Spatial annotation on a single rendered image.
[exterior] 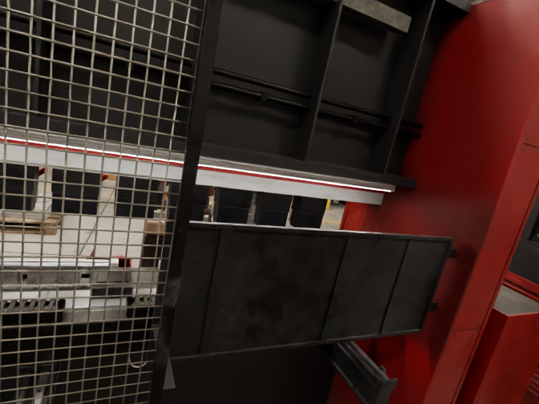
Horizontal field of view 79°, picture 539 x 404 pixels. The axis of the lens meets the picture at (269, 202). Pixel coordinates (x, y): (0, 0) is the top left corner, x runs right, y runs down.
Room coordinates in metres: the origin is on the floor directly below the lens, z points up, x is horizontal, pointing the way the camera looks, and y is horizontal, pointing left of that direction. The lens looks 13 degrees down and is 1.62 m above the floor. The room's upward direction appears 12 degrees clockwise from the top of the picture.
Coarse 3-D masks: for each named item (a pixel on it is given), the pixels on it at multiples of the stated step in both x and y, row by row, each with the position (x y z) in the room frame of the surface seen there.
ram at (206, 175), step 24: (0, 144) 1.02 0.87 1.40; (48, 144) 1.07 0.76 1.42; (96, 168) 1.14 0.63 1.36; (120, 168) 1.17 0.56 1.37; (144, 168) 1.21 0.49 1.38; (168, 168) 1.25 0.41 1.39; (216, 168) 1.33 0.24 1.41; (288, 192) 1.49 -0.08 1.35; (312, 192) 1.55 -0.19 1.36; (336, 192) 1.61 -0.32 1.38; (360, 192) 1.68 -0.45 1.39
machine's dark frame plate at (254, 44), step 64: (0, 0) 0.97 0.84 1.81; (64, 0) 1.03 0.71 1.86; (128, 0) 1.11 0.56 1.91; (192, 0) 1.20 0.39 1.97; (256, 0) 1.29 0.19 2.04; (320, 0) 1.34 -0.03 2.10; (384, 0) 1.54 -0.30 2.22; (448, 0) 1.53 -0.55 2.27; (0, 64) 0.97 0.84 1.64; (128, 64) 1.05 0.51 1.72; (192, 64) 1.14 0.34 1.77; (256, 64) 1.31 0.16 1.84; (320, 64) 1.35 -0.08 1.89; (384, 64) 1.58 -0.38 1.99; (64, 128) 0.94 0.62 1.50; (256, 128) 1.33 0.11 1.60; (320, 128) 1.46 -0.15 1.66; (384, 128) 1.53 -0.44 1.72
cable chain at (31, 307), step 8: (8, 304) 0.76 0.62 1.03; (16, 304) 0.77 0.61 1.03; (24, 304) 0.77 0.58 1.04; (32, 304) 0.77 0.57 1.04; (40, 304) 0.78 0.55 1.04; (48, 304) 0.80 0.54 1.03; (64, 304) 0.82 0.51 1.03; (8, 312) 0.72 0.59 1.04; (8, 320) 0.72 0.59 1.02; (16, 320) 0.73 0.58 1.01; (24, 320) 0.74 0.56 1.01; (32, 320) 0.75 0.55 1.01; (40, 320) 0.75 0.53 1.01; (48, 320) 0.76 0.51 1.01
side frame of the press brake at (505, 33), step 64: (512, 0) 1.43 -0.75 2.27; (448, 64) 1.61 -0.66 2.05; (512, 64) 1.36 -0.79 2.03; (448, 128) 1.52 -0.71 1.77; (512, 128) 1.29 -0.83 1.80; (384, 192) 1.75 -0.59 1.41; (448, 192) 1.43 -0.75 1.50; (512, 192) 1.28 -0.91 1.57; (512, 256) 1.36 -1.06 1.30; (448, 320) 1.27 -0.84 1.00; (448, 384) 1.32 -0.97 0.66
